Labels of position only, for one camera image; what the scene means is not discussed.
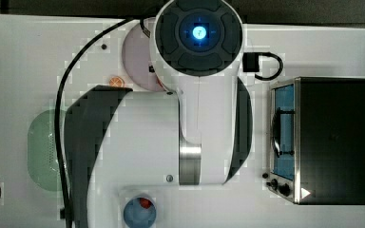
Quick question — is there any black toaster oven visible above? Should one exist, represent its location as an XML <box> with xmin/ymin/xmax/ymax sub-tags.
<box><xmin>265</xmin><ymin>77</ymin><xmax>365</xmax><ymax>205</ymax></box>

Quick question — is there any lilac round plate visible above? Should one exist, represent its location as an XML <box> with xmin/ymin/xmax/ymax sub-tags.
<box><xmin>122</xmin><ymin>24</ymin><xmax>163</xmax><ymax>92</ymax></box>

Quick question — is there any orange slice toy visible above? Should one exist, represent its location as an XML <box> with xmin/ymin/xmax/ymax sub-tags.
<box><xmin>109</xmin><ymin>76</ymin><xmax>125</xmax><ymax>87</ymax></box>

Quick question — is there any red toy in cup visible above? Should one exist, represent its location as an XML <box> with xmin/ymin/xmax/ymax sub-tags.
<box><xmin>140</xmin><ymin>198</ymin><xmax>152</xmax><ymax>209</ymax></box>

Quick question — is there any blue cup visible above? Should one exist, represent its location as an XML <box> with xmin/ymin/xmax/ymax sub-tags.
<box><xmin>124</xmin><ymin>197</ymin><xmax>157</xmax><ymax>228</ymax></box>

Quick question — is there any green perforated colander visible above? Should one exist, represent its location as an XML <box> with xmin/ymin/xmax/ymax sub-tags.
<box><xmin>27</xmin><ymin>109</ymin><xmax>62</xmax><ymax>192</ymax></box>

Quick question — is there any black camera box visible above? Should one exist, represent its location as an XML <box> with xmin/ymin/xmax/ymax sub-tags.
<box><xmin>242</xmin><ymin>52</ymin><xmax>259</xmax><ymax>72</ymax></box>

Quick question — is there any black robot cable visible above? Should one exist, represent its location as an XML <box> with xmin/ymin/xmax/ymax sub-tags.
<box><xmin>53</xmin><ymin>17</ymin><xmax>137</xmax><ymax>228</ymax></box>

